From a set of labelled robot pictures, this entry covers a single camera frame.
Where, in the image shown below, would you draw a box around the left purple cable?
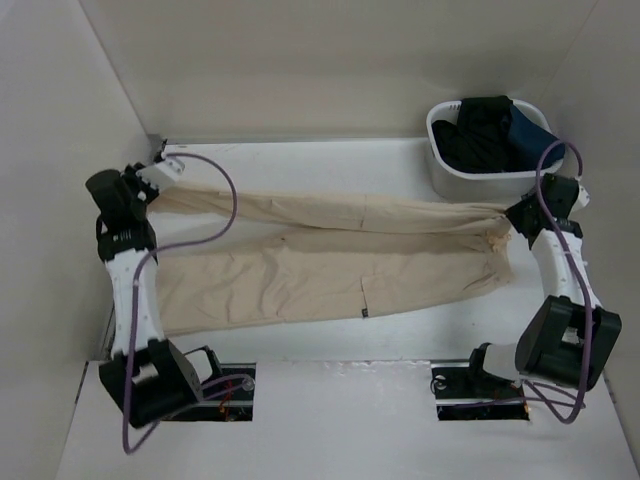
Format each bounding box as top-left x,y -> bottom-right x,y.
121,153 -> 256,455

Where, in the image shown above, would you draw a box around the beige trousers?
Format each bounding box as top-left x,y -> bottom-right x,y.
152,185 -> 512,335

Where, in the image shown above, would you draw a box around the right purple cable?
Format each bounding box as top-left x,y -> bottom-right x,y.
524,139 -> 596,425

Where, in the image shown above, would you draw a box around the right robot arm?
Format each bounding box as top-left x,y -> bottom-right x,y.
463,174 -> 622,396

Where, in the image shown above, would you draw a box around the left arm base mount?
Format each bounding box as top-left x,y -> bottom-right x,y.
167,379 -> 255,423

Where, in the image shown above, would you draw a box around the purple cable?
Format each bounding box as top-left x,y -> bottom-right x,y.
524,139 -> 596,425
121,153 -> 256,455

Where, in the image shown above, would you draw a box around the navy blue garment in basket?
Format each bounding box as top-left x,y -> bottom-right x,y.
501,105 -> 558,172

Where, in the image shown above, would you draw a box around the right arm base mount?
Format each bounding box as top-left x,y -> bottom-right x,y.
430,361 -> 529,421

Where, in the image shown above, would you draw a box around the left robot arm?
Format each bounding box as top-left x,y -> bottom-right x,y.
85,158 -> 225,429

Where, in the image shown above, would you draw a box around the black garment in basket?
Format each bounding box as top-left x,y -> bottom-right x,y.
432,95 -> 514,174

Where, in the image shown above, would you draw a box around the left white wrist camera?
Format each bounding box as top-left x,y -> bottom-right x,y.
136,156 -> 185,193

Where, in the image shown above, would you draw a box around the white laundry basket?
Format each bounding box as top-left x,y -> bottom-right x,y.
426,97 -> 556,202

